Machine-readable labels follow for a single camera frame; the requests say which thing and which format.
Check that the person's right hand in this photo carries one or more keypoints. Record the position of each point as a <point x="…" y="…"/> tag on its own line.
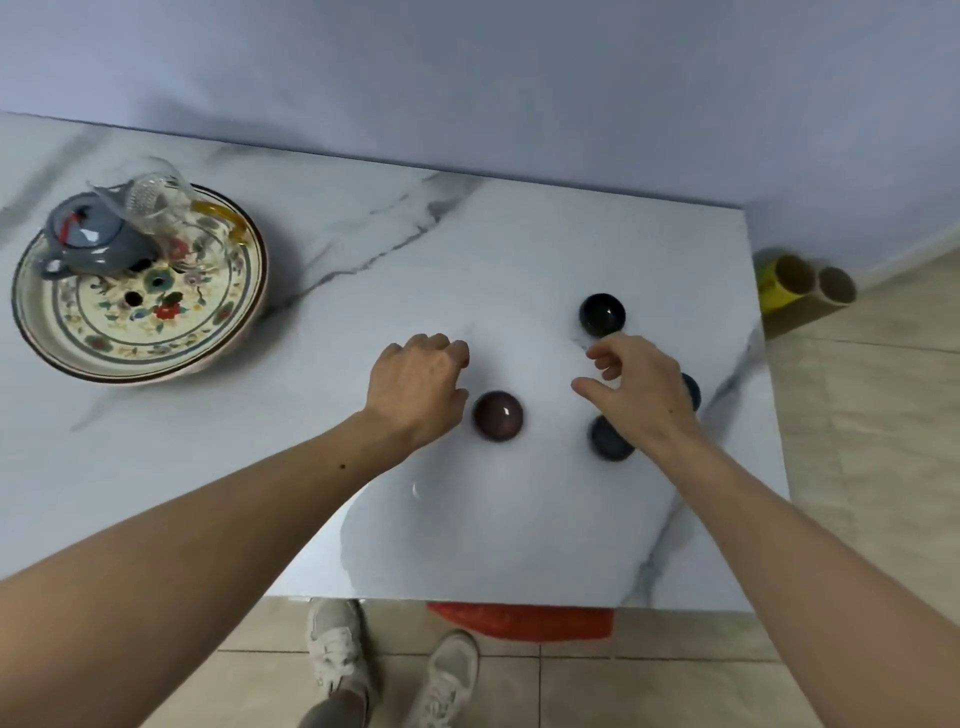
<point x="649" y="397"/>

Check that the person's left hand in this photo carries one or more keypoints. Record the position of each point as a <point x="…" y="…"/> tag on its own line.
<point x="409" y="390"/>

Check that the person's right thumb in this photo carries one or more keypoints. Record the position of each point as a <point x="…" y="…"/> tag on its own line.
<point x="595" y="395"/>

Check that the person's left thumb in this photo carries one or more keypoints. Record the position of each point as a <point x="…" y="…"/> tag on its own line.
<point x="458" y="411"/>

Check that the person's left forearm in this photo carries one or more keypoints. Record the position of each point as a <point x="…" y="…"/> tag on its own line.
<point x="187" y="555"/>

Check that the person's right forearm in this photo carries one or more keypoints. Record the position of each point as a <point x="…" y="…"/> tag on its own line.
<point x="810" y="592"/>

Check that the maroon tea cup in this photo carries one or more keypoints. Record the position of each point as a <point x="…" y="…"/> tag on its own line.
<point x="498" y="415"/>

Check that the dark blue tea cup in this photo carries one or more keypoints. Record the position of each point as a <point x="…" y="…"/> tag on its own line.
<point x="607" y="442"/>
<point x="693" y="391"/>

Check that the black tea cup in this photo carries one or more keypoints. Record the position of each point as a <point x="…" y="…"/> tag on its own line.
<point x="602" y="314"/>

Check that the yellow cardboard tube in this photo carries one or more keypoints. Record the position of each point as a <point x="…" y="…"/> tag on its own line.
<point x="780" y="283"/>

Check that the red stool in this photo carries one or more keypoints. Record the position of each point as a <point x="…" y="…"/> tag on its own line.
<point x="525" y="621"/>

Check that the brown cardboard tube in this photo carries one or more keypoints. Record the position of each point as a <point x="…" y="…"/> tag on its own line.
<point x="835" y="286"/>

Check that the person's left shoe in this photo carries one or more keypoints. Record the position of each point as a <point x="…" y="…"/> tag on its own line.
<point x="339" y="649"/>

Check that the person's shoe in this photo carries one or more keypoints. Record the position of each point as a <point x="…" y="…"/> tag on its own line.
<point x="442" y="682"/>
<point x="339" y="649"/>

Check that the person's right shoe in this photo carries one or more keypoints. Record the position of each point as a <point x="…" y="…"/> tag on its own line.
<point x="442" y="682"/>

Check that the person's grey trouser leg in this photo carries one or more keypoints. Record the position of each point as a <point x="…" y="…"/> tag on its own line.
<point x="334" y="711"/>

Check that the floral ceramic tea tray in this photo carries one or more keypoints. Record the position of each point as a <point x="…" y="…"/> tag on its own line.
<point x="142" y="315"/>

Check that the clear glass pitcher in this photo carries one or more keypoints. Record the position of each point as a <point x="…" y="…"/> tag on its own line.
<point x="154" y="202"/>

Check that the grey teapot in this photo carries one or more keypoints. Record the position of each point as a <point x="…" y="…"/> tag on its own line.
<point x="94" y="240"/>

